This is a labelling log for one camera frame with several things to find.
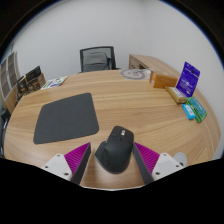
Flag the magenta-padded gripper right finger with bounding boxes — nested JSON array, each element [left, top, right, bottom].
[[131, 142, 184, 185]]

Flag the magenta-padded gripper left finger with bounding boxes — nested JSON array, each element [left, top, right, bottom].
[[41, 142, 92, 186]]

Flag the black computer mouse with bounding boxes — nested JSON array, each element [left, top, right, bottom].
[[94, 125, 135, 175]]

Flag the dark grey mouse pad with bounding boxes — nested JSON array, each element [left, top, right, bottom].
[[32, 92, 100, 145]]

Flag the small blue package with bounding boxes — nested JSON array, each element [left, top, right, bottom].
[[181, 103, 197, 121]]

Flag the small tan labelled box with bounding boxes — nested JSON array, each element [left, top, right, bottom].
[[165, 86, 187, 105]]

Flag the green flat package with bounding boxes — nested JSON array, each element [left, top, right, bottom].
[[185, 96, 208, 124]]

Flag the black side chair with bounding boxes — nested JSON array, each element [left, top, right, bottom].
[[0, 108, 11, 158]]

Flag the white green printed leaflet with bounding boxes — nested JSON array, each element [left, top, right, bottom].
[[40, 75, 70, 91]]

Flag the orange-brown cardboard box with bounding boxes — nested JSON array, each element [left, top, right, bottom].
[[149, 69, 179, 90]]

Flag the brown printed carton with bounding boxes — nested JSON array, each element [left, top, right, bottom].
[[26, 73, 47, 94]]

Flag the purple card package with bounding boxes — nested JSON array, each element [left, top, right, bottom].
[[175, 61, 201, 98]]

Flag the small dark carton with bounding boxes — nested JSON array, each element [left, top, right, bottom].
[[16, 75, 28, 98]]

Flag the black printed carton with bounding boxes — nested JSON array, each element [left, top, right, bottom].
[[24, 65, 43, 83]]

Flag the wooden side desk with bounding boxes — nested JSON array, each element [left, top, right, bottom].
[[128, 53, 181, 79]]

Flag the black mesh office chair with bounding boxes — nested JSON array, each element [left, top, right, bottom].
[[79, 45, 118, 73]]

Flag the wooden lattice door cabinet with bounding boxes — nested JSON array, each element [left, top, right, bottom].
[[0, 51, 21, 114]]

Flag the white round cable grommet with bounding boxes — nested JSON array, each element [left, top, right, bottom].
[[173, 151, 188, 168]]

